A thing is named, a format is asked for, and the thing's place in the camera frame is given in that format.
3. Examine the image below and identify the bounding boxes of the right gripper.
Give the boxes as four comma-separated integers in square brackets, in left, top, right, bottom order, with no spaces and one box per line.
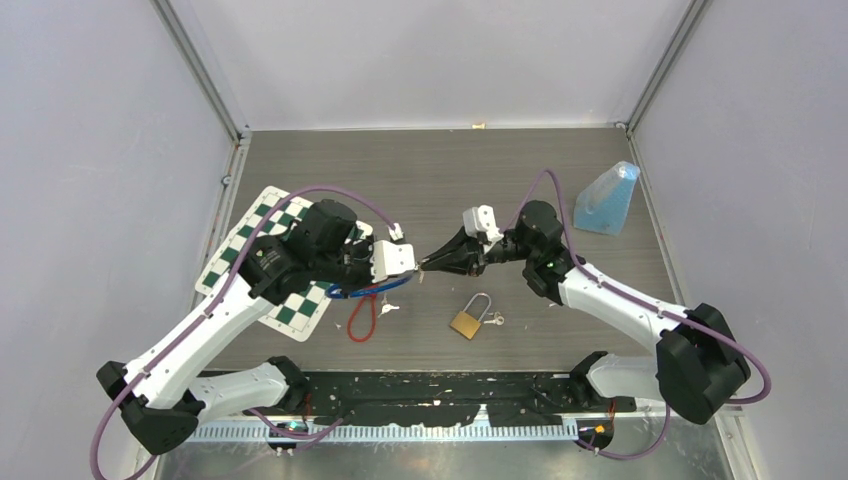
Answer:
[423,226,537,278]

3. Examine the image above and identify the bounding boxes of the red cable lock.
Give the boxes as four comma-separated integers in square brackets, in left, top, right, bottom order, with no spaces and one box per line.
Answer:
[346,294,378,343]

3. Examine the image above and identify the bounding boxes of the blue cable lock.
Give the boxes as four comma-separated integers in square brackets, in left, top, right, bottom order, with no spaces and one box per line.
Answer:
[315,266,418,299]

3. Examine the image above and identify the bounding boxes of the red lock keys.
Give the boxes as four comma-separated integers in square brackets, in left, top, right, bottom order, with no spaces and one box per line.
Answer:
[377,300,400,318]

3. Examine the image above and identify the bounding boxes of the brass padlock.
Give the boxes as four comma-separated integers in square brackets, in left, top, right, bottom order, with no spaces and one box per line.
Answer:
[449,292,492,340]

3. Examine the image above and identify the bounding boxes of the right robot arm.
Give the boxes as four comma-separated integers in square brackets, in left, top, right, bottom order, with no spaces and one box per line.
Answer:
[421,200,751,425]

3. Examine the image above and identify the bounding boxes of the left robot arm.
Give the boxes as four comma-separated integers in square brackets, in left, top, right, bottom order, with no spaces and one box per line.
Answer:
[97,198,415,455]

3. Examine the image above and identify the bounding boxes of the green white chessboard mat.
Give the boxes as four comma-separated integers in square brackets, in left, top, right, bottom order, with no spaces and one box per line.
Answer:
[195,186,331,342]

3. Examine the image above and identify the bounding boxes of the blue mesh bag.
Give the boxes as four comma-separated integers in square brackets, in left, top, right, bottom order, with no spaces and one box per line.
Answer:
[573,161,641,236]

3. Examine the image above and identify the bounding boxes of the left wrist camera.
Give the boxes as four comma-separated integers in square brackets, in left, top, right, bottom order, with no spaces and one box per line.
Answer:
[371,223,418,283]

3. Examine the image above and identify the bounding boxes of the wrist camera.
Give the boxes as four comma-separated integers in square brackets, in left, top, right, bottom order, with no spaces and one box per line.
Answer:
[462,205,503,251]
[371,223,418,283]

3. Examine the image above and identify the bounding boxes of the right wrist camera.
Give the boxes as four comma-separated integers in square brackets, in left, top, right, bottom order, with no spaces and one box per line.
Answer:
[462,205,503,251]

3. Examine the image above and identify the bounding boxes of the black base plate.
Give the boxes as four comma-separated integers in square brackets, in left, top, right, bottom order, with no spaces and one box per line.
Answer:
[243,370,637,429]

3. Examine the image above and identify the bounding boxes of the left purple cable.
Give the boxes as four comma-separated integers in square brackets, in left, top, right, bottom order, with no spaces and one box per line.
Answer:
[89,184,405,480]

